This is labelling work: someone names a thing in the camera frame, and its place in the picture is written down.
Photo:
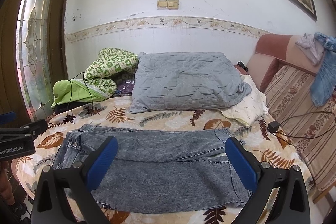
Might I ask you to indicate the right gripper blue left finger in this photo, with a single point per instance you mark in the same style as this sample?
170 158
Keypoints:
51 204

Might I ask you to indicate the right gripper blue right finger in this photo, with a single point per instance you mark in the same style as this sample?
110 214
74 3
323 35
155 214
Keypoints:
291 204

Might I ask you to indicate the grey washed denim pants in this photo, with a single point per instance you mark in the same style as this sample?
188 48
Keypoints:
156 172

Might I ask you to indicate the person's left hand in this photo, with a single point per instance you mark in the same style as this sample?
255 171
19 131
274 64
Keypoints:
5 186

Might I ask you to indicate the green patterned quilt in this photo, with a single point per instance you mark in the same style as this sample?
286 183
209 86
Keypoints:
98 81

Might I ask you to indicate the cream patterned pillow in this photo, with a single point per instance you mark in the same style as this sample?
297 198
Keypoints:
251 108

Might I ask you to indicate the blue jeans on headboard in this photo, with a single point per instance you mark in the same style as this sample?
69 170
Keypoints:
324 84

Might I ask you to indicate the purple plastic bag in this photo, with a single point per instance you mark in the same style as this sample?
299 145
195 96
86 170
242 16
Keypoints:
125 87

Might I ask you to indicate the grey quilted pillow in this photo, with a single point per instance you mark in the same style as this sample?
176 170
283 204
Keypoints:
186 81

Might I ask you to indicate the small black device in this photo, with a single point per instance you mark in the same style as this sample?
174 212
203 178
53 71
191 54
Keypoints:
241 64

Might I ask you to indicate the lilac garment on headboard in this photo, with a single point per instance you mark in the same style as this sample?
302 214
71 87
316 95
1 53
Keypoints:
313 50

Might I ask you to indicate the beige wall switch plate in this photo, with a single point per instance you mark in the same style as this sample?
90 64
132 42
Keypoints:
168 4

